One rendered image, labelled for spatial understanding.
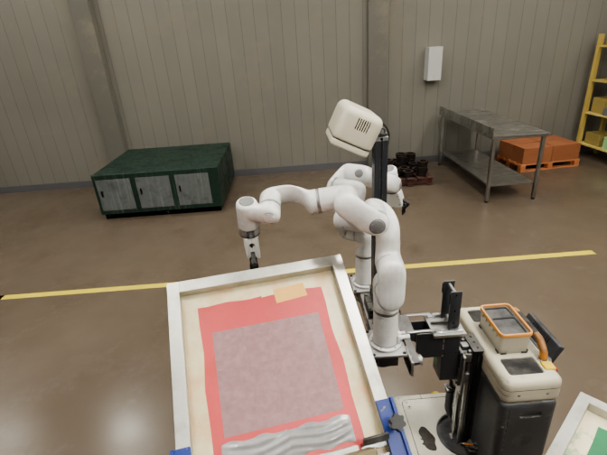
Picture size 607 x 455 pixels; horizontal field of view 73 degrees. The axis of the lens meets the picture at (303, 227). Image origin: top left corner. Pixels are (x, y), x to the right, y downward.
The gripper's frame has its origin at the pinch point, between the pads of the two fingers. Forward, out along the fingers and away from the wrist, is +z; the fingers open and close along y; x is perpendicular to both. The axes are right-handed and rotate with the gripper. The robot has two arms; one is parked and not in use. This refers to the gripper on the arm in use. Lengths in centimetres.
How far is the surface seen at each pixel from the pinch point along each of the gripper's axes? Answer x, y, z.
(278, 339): -2.7, -37.8, -2.3
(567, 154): -564, 361, 243
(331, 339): -18.7, -41.0, -1.4
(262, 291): -0.6, -21.1, -6.8
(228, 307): 11.2, -24.4, -5.8
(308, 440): -5, -66, 5
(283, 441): 2, -65, 4
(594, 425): -107, -74, 33
